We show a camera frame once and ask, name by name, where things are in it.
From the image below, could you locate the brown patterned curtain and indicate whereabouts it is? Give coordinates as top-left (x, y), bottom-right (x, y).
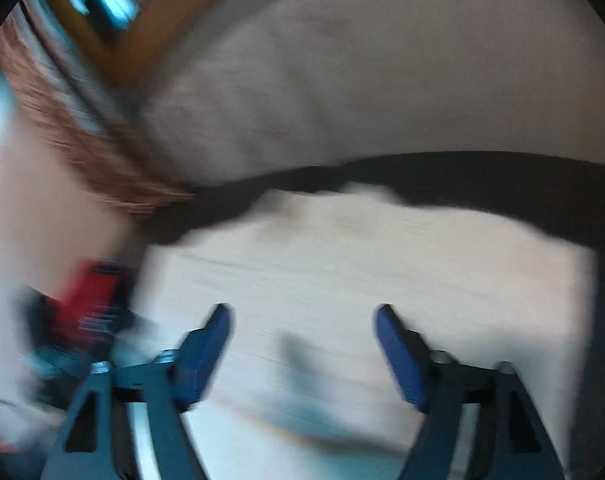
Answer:
top-left (0, 0), bottom-right (191, 217)

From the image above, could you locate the black sofa seat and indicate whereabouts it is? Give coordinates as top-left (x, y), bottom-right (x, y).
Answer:
top-left (131, 152), bottom-right (605, 479)

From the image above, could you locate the white knitted sweater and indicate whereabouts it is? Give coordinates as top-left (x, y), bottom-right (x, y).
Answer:
top-left (135, 185), bottom-right (594, 479)

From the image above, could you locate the red gloved left hand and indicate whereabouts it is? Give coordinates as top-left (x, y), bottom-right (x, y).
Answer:
top-left (44, 260), bottom-right (133, 348)

